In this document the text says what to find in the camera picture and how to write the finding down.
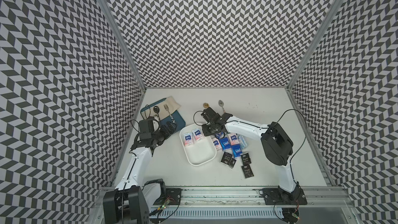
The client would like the cartoon dark blue tissue pack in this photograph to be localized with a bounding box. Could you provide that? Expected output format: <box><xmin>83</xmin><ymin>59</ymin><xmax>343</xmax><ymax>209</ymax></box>
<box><xmin>215</xmin><ymin>132</ymin><xmax>225</xmax><ymax>140</ymax></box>

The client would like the pink white tissue pack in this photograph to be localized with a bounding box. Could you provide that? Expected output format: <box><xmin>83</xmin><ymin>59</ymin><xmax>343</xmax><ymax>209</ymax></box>
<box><xmin>183</xmin><ymin>132</ymin><xmax>194</xmax><ymax>146</ymax></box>

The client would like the white plastic storage box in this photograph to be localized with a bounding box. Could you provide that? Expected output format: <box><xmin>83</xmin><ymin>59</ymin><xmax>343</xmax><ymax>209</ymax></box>
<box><xmin>179</xmin><ymin>123</ymin><xmax>217</xmax><ymax>167</ymax></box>

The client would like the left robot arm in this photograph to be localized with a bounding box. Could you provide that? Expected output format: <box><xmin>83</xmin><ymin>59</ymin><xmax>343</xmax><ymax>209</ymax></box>
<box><xmin>103</xmin><ymin>117</ymin><xmax>181</xmax><ymax>224</ymax></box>

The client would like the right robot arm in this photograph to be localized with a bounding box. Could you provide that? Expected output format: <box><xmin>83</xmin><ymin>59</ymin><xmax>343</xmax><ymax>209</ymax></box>
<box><xmin>201</xmin><ymin>107</ymin><xmax>301</xmax><ymax>202</ymax></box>

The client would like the blue tissue pack middle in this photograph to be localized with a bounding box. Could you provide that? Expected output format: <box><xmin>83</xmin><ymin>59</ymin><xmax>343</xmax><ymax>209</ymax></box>
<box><xmin>219</xmin><ymin>136</ymin><xmax>231</xmax><ymax>151</ymax></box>

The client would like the teal rectangular tray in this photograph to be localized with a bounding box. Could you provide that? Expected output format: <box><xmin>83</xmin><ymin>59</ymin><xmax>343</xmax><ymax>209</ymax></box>
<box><xmin>140</xmin><ymin>96</ymin><xmax>186</xmax><ymax>131</ymax></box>

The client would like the black spoon on tray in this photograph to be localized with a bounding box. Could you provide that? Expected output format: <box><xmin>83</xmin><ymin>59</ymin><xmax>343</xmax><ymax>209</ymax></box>
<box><xmin>153</xmin><ymin>106</ymin><xmax>160</xmax><ymax>121</ymax></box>

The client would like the beige cloth napkin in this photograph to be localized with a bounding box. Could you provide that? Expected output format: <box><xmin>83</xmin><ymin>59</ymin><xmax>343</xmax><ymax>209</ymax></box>
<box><xmin>153</xmin><ymin>96</ymin><xmax>180</xmax><ymax>115</ymax></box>

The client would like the clear light blue tissue pack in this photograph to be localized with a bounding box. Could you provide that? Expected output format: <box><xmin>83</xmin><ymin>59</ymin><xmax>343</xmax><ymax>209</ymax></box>
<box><xmin>238</xmin><ymin>135</ymin><xmax>248</xmax><ymax>149</ymax></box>

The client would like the blue tissue pack lower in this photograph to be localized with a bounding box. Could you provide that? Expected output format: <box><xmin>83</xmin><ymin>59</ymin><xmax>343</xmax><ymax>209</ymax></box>
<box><xmin>231</xmin><ymin>144</ymin><xmax>242</xmax><ymax>158</ymax></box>

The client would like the black sachet left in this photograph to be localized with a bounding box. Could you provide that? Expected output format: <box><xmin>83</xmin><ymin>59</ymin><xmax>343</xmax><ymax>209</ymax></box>
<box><xmin>221</xmin><ymin>152</ymin><xmax>233</xmax><ymax>165</ymax></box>

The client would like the small black sachet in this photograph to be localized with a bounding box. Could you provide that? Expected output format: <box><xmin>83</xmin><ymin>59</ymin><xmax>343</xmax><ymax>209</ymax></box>
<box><xmin>228</xmin><ymin>158</ymin><xmax>236</xmax><ymax>168</ymax></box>

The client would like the black sachet upper right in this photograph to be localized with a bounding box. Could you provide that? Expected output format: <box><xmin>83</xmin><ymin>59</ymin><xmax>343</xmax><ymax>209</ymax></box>
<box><xmin>240</xmin><ymin>153</ymin><xmax>251</xmax><ymax>165</ymax></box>

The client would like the black sachet lower right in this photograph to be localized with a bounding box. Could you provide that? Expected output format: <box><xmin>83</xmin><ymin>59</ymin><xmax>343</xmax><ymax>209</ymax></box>
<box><xmin>241</xmin><ymin>164</ymin><xmax>254</xmax><ymax>178</ymax></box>

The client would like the silver spoon pink handle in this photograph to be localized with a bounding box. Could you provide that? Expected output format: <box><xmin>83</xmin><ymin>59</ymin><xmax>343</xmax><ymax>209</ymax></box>
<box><xmin>218</xmin><ymin>100</ymin><xmax>226</xmax><ymax>113</ymax></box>

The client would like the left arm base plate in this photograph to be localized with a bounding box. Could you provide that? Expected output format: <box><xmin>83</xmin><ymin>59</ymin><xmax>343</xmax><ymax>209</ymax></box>
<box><xmin>153</xmin><ymin>188</ymin><xmax>182</xmax><ymax>206</ymax></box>

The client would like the aluminium front rail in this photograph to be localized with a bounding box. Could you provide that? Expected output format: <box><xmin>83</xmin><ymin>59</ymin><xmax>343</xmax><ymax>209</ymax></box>
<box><xmin>96</xmin><ymin>186</ymin><xmax>352</xmax><ymax>208</ymax></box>

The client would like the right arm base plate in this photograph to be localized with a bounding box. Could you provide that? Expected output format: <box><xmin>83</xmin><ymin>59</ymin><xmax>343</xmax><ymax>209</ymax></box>
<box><xmin>260</xmin><ymin>187</ymin><xmax>308</xmax><ymax>206</ymax></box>

